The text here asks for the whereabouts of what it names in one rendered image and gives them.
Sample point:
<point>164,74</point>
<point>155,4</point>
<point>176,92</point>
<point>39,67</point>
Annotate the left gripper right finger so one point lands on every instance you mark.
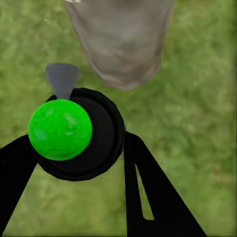
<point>172,217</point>

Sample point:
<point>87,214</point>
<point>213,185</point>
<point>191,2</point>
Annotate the pesticide atomizer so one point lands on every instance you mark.
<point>78,133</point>

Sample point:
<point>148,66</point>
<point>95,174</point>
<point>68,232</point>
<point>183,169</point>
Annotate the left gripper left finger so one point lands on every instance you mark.
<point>16,166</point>

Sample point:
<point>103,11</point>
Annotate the tree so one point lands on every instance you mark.
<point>122,40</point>

